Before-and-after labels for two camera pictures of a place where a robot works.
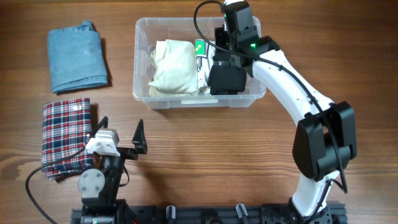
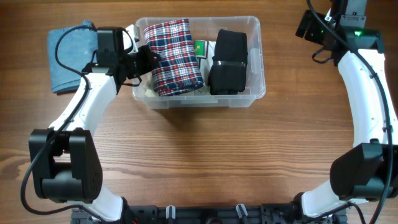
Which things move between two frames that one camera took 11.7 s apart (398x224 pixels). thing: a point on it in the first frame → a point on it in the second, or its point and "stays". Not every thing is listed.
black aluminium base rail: (135, 213) stays
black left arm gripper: (139, 142) → (150, 61)
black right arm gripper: (220, 33) → (311, 35)
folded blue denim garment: (76, 57) stays
